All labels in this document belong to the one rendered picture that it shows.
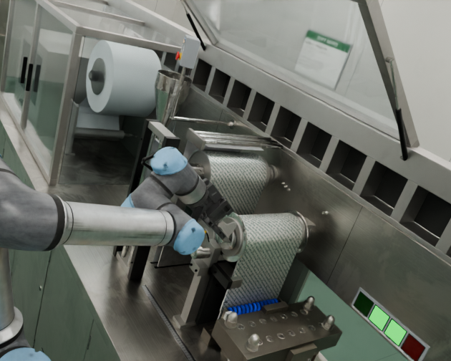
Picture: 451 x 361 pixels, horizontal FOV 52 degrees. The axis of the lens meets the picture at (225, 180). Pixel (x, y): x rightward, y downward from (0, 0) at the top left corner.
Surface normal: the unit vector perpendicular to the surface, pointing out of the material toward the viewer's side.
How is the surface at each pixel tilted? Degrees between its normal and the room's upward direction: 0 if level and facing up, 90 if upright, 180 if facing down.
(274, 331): 0
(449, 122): 90
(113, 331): 0
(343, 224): 90
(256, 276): 90
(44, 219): 57
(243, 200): 92
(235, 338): 0
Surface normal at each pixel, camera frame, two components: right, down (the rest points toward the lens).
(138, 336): 0.29, -0.88
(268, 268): 0.53, 0.47
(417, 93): -0.79, -0.01
